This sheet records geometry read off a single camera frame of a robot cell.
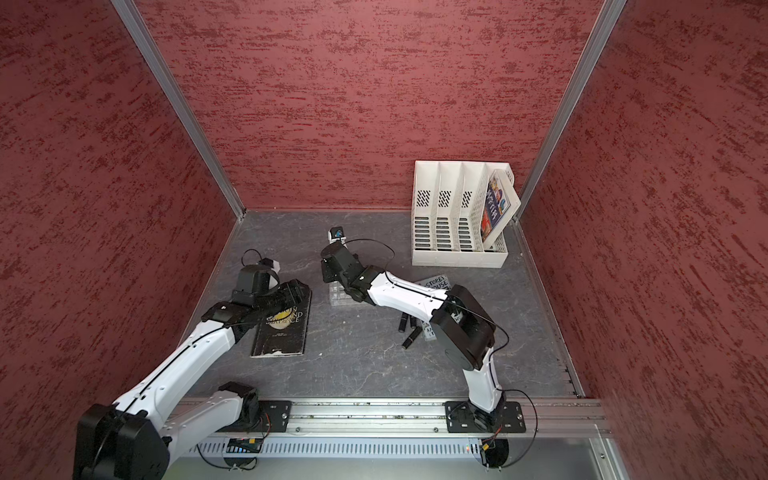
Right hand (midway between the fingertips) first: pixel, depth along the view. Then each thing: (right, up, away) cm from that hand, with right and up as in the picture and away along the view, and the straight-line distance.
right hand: (332, 262), depth 88 cm
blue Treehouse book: (+34, -7, +9) cm, 36 cm away
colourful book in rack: (+53, +18, +7) cm, 57 cm away
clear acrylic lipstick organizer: (0, -11, +8) cm, 14 cm away
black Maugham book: (-14, -21, -1) cm, 25 cm away
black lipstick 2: (+24, -22, -1) cm, 33 cm away
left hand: (-9, -10, -4) cm, 14 cm away
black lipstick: (+25, -18, +2) cm, 31 cm away
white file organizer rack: (+40, +19, +29) cm, 52 cm away
